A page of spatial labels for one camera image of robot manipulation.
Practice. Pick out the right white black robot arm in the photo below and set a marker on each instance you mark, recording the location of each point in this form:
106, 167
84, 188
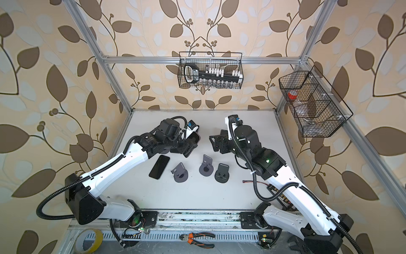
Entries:
326, 229

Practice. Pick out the red capped item in basket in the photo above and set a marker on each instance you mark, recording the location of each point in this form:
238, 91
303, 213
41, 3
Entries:
292, 95

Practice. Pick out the round black stand front right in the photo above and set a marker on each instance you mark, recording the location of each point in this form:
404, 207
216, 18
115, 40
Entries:
222, 173

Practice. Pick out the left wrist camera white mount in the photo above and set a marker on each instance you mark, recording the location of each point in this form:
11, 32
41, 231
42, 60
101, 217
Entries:
190, 128

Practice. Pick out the black charger board with connectors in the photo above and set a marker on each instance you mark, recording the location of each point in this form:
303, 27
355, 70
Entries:
285, 203

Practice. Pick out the yellow tape roll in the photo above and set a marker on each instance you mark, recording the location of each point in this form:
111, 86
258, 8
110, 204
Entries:
88, 241

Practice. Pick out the black socket tool set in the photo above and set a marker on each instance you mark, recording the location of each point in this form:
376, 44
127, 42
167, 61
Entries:
212, 76

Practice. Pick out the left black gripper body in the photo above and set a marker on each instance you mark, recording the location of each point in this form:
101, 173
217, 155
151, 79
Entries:
183, 146

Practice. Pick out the black wire basket back wall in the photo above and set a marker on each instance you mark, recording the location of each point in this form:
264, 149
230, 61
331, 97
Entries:
224, 60

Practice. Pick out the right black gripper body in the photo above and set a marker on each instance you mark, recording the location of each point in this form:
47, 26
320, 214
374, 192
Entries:
228, 145

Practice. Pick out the black adjustable wrench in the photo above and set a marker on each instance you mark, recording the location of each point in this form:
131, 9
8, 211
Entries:
294, 244

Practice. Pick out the round dark stand front left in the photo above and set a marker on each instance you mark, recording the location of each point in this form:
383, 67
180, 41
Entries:
180, 173

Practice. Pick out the black wire basket wall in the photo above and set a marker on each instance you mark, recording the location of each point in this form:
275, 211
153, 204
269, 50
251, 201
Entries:
224, 60
319, 110

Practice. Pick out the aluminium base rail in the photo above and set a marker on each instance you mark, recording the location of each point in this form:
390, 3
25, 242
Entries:
169, 225

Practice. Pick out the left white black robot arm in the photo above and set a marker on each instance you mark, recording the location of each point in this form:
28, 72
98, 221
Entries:
84, 194

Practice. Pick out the black wire basket right wall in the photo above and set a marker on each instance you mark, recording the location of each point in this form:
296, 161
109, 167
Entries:
319, 110

